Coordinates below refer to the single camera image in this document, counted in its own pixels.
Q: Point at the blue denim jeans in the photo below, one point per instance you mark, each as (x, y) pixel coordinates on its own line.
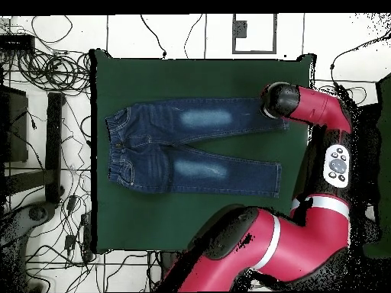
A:
(152, 158)

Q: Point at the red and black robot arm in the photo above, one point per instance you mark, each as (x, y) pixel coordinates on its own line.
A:
(305, 244)

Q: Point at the flat black electronics box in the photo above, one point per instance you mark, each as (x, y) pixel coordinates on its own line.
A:
(16, 42)

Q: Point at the dark green table cloth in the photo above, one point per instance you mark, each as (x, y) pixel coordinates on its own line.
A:
(198, 79)

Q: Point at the small black plug adapter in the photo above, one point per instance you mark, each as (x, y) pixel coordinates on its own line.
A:
(71, 203)
(69, 241)

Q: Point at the small grey box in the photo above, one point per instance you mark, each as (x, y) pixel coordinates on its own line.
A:
(239, 29)

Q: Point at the black stand bar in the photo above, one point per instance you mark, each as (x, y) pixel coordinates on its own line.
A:
(55, 137)

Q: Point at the black wheeled stand base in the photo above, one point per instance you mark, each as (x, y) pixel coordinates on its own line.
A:
(36, 212)

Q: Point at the large black box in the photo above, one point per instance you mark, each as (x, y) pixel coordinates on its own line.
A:
(15, 128)
(371, 143)

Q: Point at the hanging dark green cloth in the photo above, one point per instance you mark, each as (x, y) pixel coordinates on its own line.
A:
(384, 183)

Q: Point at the grey rectangular frame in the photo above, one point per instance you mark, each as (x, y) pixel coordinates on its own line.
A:
(253, 52)

